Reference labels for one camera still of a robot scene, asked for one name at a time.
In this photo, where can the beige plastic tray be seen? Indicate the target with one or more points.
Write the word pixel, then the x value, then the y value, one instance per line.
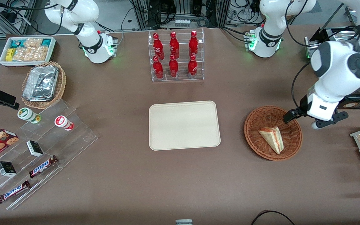
pixel 184 125

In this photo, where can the green lidded cup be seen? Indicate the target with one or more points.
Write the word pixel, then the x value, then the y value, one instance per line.
pixel 27 114

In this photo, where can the white rectangular snack bin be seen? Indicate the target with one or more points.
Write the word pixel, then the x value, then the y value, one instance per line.
pixel 52 50

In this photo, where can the clear acrylic step display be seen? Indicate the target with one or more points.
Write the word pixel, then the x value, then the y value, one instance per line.
pixel 73 140

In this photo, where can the clear bag of crackers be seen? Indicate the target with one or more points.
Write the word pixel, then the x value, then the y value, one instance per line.
pixel 30 53

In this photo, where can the aluminium foil container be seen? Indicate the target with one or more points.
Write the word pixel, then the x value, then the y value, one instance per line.
pixel 41 82

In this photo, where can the black clamp mount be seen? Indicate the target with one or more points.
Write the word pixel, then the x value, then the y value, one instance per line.
pixel 2 97

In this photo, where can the snickers bar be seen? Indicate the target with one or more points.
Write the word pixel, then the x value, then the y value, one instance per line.
pixel 42 166
pixel 13 191

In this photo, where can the triangular sandwich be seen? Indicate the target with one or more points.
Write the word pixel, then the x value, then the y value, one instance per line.
pixel 273 139

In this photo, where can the red lidded cup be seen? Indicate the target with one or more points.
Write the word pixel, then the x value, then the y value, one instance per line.
pixel 62 122

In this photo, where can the small grey device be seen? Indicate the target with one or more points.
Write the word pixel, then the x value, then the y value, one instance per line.
pixel 183 222

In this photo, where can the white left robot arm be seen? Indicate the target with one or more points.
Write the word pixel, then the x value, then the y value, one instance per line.
pixel 336 67

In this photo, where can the red cola bottle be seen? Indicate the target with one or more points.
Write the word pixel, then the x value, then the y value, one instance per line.
pixel 158 68
pixel 174 45
pixel 193 43
pixel 158 47
pixel 173 67
pixel 192 67

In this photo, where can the clear acrylic bottle rack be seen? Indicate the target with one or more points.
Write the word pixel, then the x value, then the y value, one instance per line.
pixel 181 79

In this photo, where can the light wicker basket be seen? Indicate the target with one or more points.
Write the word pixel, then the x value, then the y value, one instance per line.
pixel 62 84

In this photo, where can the yellow snack packet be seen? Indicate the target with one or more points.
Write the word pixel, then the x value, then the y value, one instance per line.
pixel 10 54

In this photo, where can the teal snack packet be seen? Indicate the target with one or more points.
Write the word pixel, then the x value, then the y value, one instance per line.
pixel 16 43
pixel 46 42

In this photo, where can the small clear cracker bag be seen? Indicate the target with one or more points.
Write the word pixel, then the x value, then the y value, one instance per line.
pixel 33 42

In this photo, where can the small black box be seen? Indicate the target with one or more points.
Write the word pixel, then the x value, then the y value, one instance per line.
pixel 6 168
pixel 34 148

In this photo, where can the brown round wicker basket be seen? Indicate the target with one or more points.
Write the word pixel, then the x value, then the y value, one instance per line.
pixel 261 150

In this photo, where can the white power strip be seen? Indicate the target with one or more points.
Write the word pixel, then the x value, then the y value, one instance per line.
pixel 182 23

